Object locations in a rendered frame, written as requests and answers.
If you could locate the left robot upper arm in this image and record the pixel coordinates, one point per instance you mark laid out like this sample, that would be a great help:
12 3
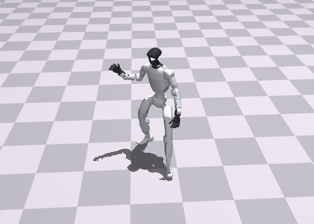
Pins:
169 75

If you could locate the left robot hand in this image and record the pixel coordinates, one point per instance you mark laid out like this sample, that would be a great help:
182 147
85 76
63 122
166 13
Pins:
176 120

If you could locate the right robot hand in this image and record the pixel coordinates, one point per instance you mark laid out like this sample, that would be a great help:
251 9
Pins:
116 69

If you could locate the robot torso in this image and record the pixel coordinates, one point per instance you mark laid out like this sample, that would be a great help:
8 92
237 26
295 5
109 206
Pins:
158 83

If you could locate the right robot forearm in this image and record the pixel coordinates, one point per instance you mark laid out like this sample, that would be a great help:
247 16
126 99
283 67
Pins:
128 76

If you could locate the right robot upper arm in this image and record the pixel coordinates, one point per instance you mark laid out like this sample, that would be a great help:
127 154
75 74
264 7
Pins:
142 73

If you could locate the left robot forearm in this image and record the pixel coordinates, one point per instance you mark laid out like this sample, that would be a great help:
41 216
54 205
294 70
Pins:
177 100

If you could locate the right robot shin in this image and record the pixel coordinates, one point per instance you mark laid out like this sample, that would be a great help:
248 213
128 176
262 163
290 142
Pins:
145 130

